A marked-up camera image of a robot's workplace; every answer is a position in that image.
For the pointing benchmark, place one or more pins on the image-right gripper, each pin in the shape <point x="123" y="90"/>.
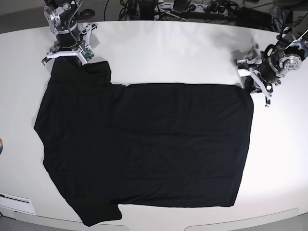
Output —
<point x="262" y="76"/>

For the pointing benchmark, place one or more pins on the black T-shirt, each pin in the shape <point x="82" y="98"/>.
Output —
<point x="159" y="144"/>

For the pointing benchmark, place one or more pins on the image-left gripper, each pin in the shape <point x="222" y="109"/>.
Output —
<point x="69" y="42"/>

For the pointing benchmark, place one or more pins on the white power strip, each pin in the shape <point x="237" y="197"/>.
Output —
<point x="211" y="8"/>

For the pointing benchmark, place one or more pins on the black box in background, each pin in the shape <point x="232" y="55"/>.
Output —
<point x="251" y="18"/>

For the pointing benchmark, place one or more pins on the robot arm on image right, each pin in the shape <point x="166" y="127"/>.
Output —
<point x="291" y="48"/>

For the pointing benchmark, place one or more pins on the image-right white wrist camera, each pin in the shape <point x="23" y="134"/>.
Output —
<point x="243" y="71"/>

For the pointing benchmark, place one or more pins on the image-left white wrist camera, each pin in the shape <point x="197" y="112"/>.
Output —
<point x="86" y="54"/>

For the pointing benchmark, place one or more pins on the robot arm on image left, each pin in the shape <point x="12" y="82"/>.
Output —
<point x="62" y="17"/>

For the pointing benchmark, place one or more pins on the orange blue sticker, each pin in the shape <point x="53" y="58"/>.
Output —
<point x="1" y="146"/>

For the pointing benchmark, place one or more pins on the white label sticker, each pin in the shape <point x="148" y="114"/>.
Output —
<point x="16" y="204"/>

